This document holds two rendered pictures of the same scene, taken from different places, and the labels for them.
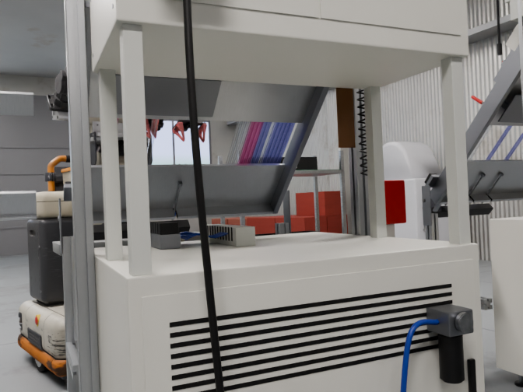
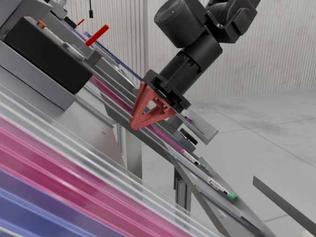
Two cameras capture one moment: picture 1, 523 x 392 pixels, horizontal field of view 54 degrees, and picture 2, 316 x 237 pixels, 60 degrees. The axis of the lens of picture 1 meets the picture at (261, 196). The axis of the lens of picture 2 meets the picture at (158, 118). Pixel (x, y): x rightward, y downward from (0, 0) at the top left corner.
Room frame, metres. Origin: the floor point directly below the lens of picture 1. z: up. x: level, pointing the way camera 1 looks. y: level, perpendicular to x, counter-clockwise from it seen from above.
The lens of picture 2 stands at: (1.62, -0.13, 1.11)
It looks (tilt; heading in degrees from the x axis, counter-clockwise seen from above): 20 degrees down; 98
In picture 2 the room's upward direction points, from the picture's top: straight up
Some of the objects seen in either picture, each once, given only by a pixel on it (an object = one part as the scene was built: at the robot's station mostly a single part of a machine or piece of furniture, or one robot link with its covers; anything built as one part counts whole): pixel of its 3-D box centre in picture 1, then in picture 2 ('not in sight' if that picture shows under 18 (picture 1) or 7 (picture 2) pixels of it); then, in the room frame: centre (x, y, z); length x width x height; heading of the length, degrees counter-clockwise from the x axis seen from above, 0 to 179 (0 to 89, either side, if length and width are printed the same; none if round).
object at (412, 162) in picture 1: (409, 201); not in sight; (5.71, -1.64, 0.66); 0.76 x 0.60 x 1.32; 28
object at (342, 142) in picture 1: (342, 79); not in sight; (1.30, -0.22, 1.02); 0.06 x 0.01 x 0.35; 114
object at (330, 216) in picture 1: (296, 221); not in sight; (7.38, -0.48, 0.41); 1.42 x 1.08 x 0.82; 28
